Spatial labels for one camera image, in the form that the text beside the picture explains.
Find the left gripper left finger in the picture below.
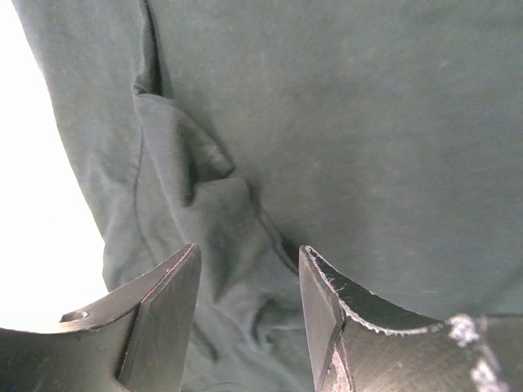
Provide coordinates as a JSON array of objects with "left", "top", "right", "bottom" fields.
[{"left": 1, "top": 244, "right": 202, "bottom": 392}]

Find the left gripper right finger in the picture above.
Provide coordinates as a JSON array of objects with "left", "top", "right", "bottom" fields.
[{"left": 299, "top": 246, "right": 522, "bottom": 391}]

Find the black t shirt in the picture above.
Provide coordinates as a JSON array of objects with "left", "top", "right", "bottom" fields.
[{"left": 14, "top": 1, "right": 522, "bottom": 391}]

